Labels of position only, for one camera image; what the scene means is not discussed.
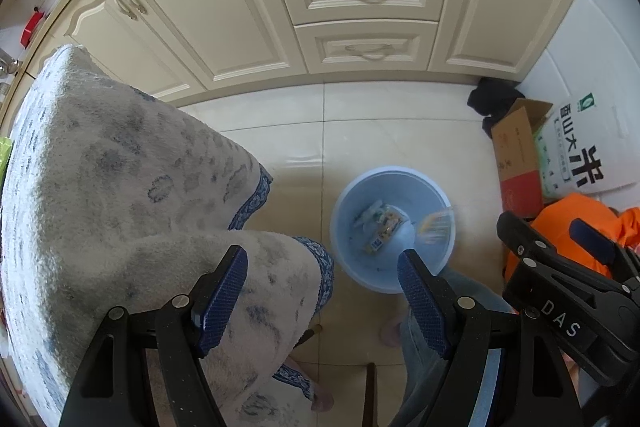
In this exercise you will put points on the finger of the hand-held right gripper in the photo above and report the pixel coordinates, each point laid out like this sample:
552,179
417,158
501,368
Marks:
527,247
597,239

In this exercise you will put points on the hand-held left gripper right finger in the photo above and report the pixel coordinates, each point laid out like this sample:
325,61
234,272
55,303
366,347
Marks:
425,302

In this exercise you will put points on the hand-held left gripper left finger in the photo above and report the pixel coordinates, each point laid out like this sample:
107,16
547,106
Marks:
220,302

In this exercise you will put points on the yellow striped wrapper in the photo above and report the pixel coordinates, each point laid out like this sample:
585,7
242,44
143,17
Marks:
435,224

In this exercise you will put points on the yellow biscuit packet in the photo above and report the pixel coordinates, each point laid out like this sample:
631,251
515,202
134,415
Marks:
384,227

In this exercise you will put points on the light blue plastic bin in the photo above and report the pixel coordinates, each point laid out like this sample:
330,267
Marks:
350,257

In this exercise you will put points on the green snack packet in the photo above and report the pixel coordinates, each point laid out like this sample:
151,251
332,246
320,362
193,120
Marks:
5,162

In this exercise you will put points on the orange plastic bag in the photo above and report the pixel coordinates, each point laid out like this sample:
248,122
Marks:
565,217

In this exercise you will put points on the pale slipper purple flower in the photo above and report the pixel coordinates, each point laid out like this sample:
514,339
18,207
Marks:
390,333

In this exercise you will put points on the person's right leg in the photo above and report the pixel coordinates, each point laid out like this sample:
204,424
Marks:
420,387

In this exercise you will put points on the brown cardboard box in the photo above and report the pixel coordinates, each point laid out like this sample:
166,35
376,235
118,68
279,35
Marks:
517,152

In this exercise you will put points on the white printed rice sack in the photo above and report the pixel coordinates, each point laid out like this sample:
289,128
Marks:
595,137

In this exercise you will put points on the pink slipper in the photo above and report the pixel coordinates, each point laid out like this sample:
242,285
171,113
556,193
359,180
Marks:
322,399

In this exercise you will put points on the white floral tablecloth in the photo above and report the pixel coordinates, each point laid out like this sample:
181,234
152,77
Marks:
125,187

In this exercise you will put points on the black cloth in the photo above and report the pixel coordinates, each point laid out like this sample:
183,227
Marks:
492,99

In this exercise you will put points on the cream base cabinets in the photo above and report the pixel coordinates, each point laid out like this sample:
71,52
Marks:
210,17

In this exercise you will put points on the red plastic box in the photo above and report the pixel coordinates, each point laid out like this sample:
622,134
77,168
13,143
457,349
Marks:
32,27

